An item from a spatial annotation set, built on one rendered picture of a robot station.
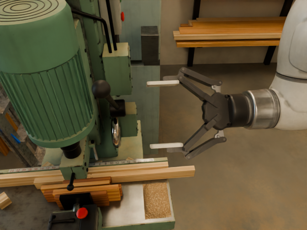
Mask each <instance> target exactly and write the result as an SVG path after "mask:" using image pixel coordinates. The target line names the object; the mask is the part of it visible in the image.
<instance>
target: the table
mask: <svg viewBox="0 0 307 230"><path fill-rule="evenodd" d="M151 183H167V189H168V195H169V204H170V210H171V216H172V217H166V218H155V219H146V220H145V212H144V199H143V184H151ZM112 184H121V186H122V196H121V200H119V201H110V202H109V206H100V207H98V208H100V211H101V214H102V224H103V226H102V230H169V229H174V228H175V215H174V209H173V203H172V197H171V191H170V186H169V179H168V178H167V179H155V180H144V181H133V182H122V183H112ZM3 192H5V193H6V195H7V196H8V197H9V199H10V200H11V201H12V203H11V204H9V205H8V206H6V207H5V208H4V209H1V208H0V230H47V229H48V223H49V219H50V215H51V214H52V213H53V211H62V210H60V208H59V206H58V205H57V203H56V202H48V201H47V200H46V198H45V197H44V195H43V193H42V191H41V189H37V188H36V186H35V185H34V184H33V185H22V186H10V187H0V194H1V193H3Z"/></svg>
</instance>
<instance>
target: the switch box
mask: <svg viewBox="0 0 307 230"><path fill-rule="evenodd" d="M98 5H99V12H100V17H101V18H103V19H104V20H105V21H106V23H107V28H108V32H109V35H111V29H110V23H109V17H108V12H107V6H106V0H98ZM110 6H111V14H112V20H113V26H114V32H115V35H121V33H122V20H121V7H120V1H119V0H110ZM101 27H102V33H103V35H105V30H104V26H103V23H102V22H101Z"/></svg>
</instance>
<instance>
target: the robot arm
mask: <svg viewBox="0 0 307 230"><path fill-rule="evenodd" d="M184 76H185V77H187V78H190V79H192V80H194V81H197V82H199V83H201V84H203V85H205V86H208V87H211V89H212V90H214V91H215V93H214V94H213V95H212V96H210V95H208V94H207V93H205V92H203V91H202V90H201V89H199V88H198V87H196V86H195V85H194V84H193V83H192V82H190V81H189V80H187V79H186V78H185V77H184ZM178 84H181V85H182V86H183V87H185V88H186V89H187V90H188V91H190V92H191V93H193V94H194V95H195V96H196V97H198V98H199V100H201V101H202V102H203V104H202V106H201V109H202V112H203V114H202V119H203V120H204V122H205V123H204V124H203V125H202V126H201V127H200V129H198V130H197V131H196V132H195V133H194V134H193V135H192V136H191V137H190V138H189V139H188V140H187V141H186V142H185V143H184V144H183V143H181V142H177V143H162V144H150V148H151V149H154V148H166V149H167V152H182V153H183V155H184V158H185V159H187V160H190V159H192V158H194V157H196V156H197V155H199V154H201V153H202V152H204V151H205V150H207V149H209V148H210V147H212V146H214V145H215V144H218V143H223V142H226V141H227V139H226V137H224V133H223V129H225V128H232V127H244V128H245V129H248V130H253V129H270V128H274V129H278V130H283V131H296V130H305V129H307V0H296V1H295V2H294V4H293V5H292V7H291V9H290V11H289V13H288V15H287V18H286V21H285V23H284V26H283V30H282V34H281V39H280V43H279V48H278V54H277V68H276V73H275V77H274V80H273V82H272V84H271V86H270V88H269V89H256V90H248V91H244V92H242V93H241V94H222V93H221V85H222V81H221V80H213V79H210V78H208V77H206V76H204V75H201V74H199V73H197V72H194V71H192V70H190V69H188V68H185V67H181V68H180V70H179V72H178V75H176V76H164V77H163V78H162V81H150V82H147V84H146V87H162V86H177V85H178ZM212 127H213V128H214V129H216V130H217V134H215V135H214V137H213V138H211V139H209V140H207V141H206V142H204V143H202V144H200V145H199V146H197V147H195V148H194V149H192V150H190V151H188V150H189V149H190V148H191V147H192V146H193V145H194V144H195V143H196V142H197V141H198V140H199V139H200V138H201V137H202V136H203V135H204V134H205V133H206V132H207V131H209V130H210V129H211V128H212Z"/></svg>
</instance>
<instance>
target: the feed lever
mask: <svg viewBox="0 0 307 230"><path fill-rule="evenodd" d="M91 91H92V94H93V95H94V96H95V97H97V98H99V99H104V98H105V99H106V100H107V101H108V102H109V103H110V115H111V117H125V116H126V106H125V100H124V99H115V100H114V99H113V98H112V97H111V95H110V92H111V87H110V85H109V84H108V83H107V82H106V81H105V80H97V81H95V82H94V83H93V85H92V88H91Z"/></svg>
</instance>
